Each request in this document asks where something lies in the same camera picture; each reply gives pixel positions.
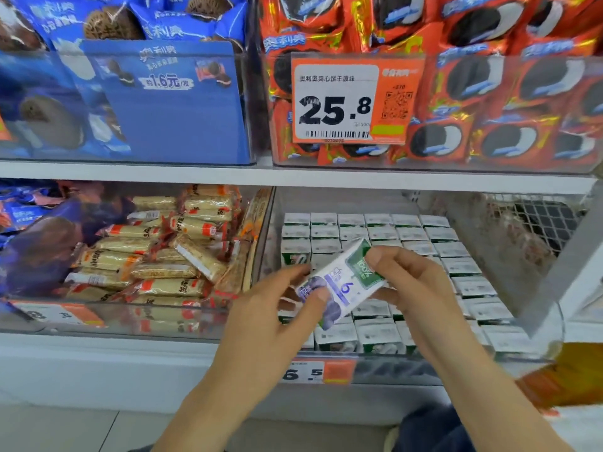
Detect white wire mesh divider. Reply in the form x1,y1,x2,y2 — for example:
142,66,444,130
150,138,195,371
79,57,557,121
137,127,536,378
471,188,590,279

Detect rows of white juice cartons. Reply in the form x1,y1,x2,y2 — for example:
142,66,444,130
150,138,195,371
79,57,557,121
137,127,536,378
278,212,535,356

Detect blueberry juice carton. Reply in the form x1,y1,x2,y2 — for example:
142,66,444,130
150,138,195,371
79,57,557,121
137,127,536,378
296,238,388,331

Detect person's blue jeans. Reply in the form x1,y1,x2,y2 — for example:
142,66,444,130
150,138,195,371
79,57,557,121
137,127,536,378
391,404,478,452

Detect person's left hand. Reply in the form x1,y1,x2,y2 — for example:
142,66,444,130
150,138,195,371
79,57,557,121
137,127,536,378
217,263,331,401

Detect small orange price tag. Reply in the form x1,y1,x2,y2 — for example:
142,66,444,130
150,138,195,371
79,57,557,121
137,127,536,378
281,357,357,386

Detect pile of blue snack packets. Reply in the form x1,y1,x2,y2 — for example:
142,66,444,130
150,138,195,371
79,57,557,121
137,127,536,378
0,181,107,299

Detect yellow orange snack packet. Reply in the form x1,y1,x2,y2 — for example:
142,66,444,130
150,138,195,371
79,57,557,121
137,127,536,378
513,343,603,411

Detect blue cardboard display box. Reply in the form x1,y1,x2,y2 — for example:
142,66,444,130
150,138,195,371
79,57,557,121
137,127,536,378
0,0,258,166

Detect large white orange price tag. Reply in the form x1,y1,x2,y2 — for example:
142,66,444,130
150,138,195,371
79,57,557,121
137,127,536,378
290,53,425,145

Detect pile of yellow wafer bars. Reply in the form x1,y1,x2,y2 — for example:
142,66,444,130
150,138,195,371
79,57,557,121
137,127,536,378
66,183,274,309

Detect person's left forearm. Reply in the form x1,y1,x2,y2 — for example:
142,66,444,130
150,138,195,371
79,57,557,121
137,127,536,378
151,385,276,452

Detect person's right hand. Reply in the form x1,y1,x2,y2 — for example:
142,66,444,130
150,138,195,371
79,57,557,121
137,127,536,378
362,244,463,358

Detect stack of red cookie packets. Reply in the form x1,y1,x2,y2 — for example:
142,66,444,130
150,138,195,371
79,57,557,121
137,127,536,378
259,0,603,171

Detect faded orange price tag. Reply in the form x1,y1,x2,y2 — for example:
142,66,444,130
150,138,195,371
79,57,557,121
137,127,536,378
9,299,107,328

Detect person's right forearm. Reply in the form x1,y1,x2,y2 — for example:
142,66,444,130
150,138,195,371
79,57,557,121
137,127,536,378
428,332,572,452

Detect clear plastic display bin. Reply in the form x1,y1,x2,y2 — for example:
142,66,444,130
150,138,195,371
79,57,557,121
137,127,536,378
0,181,276,340
268,188,567,387

